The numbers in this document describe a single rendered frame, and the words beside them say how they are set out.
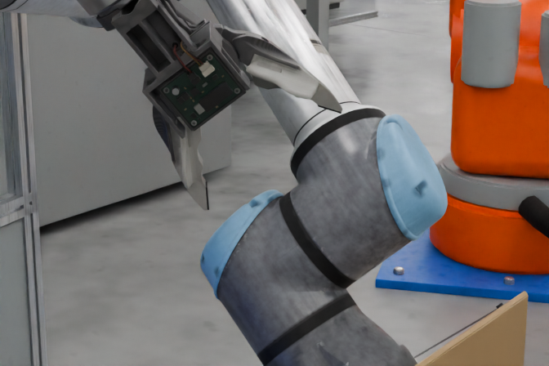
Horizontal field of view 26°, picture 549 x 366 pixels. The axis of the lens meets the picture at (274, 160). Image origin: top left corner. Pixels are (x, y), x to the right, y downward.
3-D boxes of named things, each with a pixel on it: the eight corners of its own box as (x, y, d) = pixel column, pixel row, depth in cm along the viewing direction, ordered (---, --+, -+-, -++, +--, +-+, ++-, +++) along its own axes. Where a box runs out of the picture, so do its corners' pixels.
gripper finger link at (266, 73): (346, 131, 100) (241, 102, 98) (339, 108, 105) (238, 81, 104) (358, 96, 99) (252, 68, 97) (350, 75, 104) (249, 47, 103)
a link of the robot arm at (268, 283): (276, 350, 131) (210, 249, 134) (372, 280, 128) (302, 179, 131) (240, 364, 120) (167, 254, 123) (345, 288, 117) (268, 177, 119)
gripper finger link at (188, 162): (173, 232, 102) (167, 131, 99) (174, 204, 108) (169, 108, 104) (209, 230, 102) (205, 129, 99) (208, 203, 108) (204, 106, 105)
